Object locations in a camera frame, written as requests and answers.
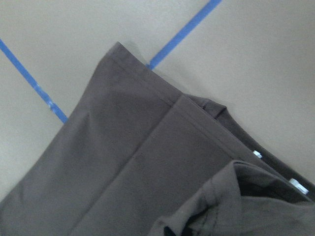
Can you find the dark brown t-shirt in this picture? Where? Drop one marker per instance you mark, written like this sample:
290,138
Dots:
138,156

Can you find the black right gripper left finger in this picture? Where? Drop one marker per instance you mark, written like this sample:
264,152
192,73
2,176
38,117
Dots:
168,232

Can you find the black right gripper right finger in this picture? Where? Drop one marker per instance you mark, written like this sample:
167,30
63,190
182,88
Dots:
189,231

